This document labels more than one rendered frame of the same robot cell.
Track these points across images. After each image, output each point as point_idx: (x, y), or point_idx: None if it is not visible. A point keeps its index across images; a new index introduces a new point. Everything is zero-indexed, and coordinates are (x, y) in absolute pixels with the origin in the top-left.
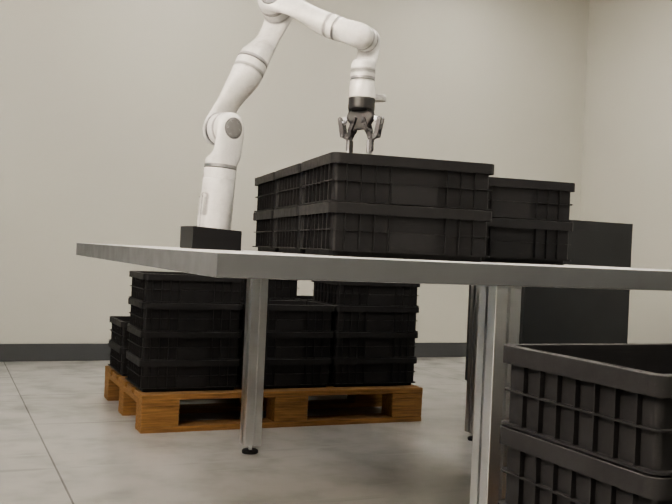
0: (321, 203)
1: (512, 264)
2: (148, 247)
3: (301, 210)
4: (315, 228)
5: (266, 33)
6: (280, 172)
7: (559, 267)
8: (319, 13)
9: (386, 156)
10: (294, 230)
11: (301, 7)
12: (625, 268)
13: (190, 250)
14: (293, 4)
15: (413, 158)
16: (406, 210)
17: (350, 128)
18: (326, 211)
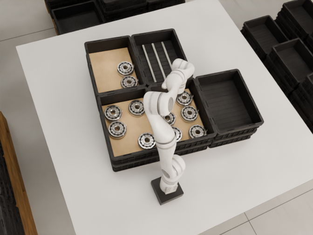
0: (247, 134)
1: (270, 92)
2: (251, 203)
3: (218, 141)
4: (234, 139)
5: (159, 118)
6: (181, 144)
7: (276, 83)
8: (180, 82)
9: (256, 105)
10: (204, 147)
11: (177, 90)
12: (212, 48)
13: (305, 179)
14: (176, 93)
15: (251, 95)
16: None
17: (175, 100)
18: (252, 134)
